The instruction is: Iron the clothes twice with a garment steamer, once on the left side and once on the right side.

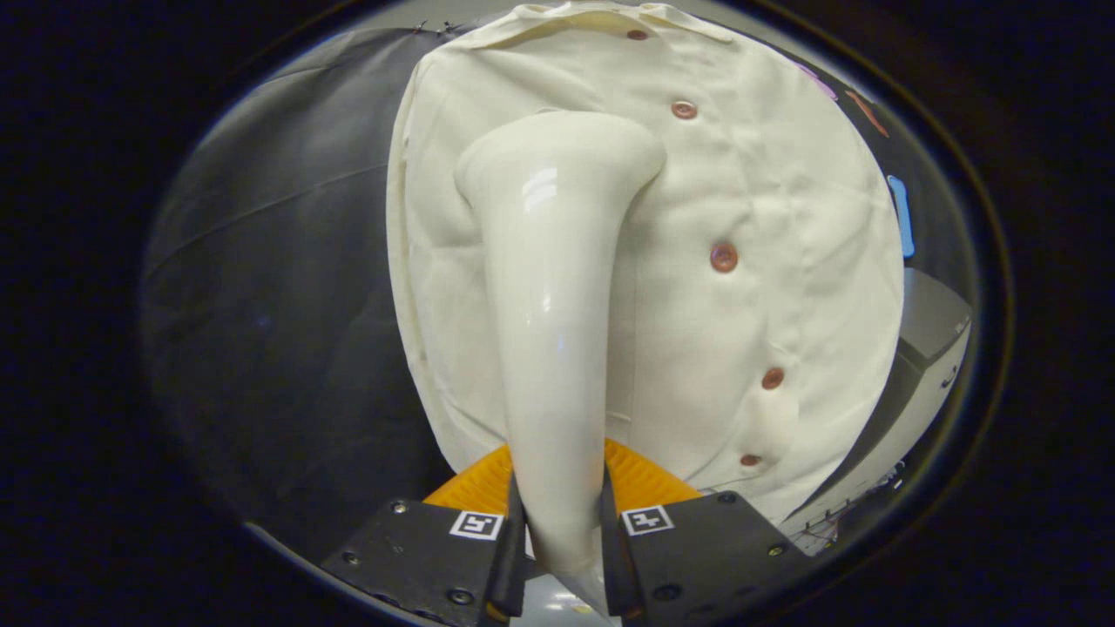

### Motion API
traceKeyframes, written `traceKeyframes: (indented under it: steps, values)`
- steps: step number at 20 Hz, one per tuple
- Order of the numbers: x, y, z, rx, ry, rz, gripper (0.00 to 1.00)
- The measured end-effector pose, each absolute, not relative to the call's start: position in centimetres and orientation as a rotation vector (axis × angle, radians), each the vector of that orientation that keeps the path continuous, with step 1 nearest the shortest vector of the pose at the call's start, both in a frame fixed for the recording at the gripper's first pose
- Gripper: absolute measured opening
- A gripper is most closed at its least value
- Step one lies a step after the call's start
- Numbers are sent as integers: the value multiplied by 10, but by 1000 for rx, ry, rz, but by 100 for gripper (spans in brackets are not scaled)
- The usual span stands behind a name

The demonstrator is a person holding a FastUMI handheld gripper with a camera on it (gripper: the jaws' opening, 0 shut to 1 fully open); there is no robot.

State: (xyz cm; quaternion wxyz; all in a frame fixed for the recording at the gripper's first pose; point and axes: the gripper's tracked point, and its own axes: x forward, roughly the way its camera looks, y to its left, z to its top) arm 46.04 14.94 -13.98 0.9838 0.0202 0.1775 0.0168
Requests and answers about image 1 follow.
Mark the white cabinet with grey top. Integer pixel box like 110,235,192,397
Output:
780,267,974,545

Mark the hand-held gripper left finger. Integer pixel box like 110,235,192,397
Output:
321,444,530,626

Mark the cream button-up shirt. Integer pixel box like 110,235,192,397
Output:
386,0,905,523

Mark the tangle of thin cables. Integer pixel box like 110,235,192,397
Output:
780,462,907,554

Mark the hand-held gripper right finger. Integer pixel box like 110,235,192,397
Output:
599,438,811,621

